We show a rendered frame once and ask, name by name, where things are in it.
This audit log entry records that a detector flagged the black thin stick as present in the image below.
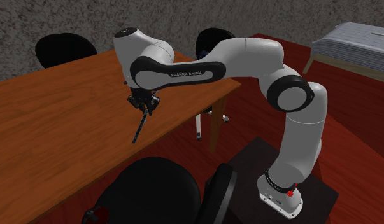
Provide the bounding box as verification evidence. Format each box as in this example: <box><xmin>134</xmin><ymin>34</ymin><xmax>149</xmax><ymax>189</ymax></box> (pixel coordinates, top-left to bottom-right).
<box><xmin>131</xmin><ymin>109</ymin><xmax>148</xmax><ymax>144</ymax></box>

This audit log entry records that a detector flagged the brown wooden table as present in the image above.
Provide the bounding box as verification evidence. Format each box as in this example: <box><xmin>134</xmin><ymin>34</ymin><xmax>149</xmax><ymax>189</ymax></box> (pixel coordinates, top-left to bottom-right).
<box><xmin>0</xmin><ymin>48</ymin><xmax>243</xmax><ymax>224</ymax></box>

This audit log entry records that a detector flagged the black office chair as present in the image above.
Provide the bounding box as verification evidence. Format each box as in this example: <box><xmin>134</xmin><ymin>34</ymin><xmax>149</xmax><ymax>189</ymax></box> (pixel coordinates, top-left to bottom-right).
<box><xmin>81</xmin><ymin>156</ymin><xmax>238</xmax><ymax>224</ymax></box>
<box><xmin>34</xmin><ymin>32</ymin><xmax>99</xmax><ymax>69</ymax></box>
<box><xmin>195</xmin><ymin>27</ymin><xmax>236</xmax><ymax>141</ymax></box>

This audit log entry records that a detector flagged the dark robot stand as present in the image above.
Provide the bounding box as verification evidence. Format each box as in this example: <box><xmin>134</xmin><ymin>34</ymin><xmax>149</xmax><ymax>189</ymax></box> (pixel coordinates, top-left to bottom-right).
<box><xmin>205</xmin><ymin>136</ymin><xmax>340</xmax><ymax>224</ymax></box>

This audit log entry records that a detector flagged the bed with grey striped cover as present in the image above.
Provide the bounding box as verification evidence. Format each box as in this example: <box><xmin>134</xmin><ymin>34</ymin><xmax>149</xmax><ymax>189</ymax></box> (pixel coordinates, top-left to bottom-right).
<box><xmin>302</xmin><ymin>21</ymin><xmax>384</xmax><ymax>85</ymax></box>

